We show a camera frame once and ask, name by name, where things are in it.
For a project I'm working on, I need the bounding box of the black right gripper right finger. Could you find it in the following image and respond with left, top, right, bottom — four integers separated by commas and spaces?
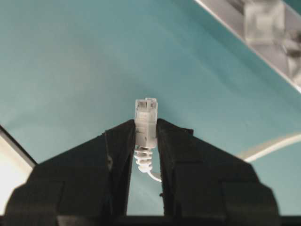
157, 119, 280, 226

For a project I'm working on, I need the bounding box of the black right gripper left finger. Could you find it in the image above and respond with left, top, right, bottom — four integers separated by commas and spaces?
4, 120, 135, 226

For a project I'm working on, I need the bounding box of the white ethernet cable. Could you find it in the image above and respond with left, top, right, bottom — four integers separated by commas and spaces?
133, 96, 301, 182

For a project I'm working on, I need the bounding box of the aluminium extrusion frame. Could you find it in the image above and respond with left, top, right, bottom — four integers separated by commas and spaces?
197, 0, 301, 91

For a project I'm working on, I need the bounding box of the white plastic cable clip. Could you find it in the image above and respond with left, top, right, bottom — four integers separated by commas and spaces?
244, 0, 285, 45

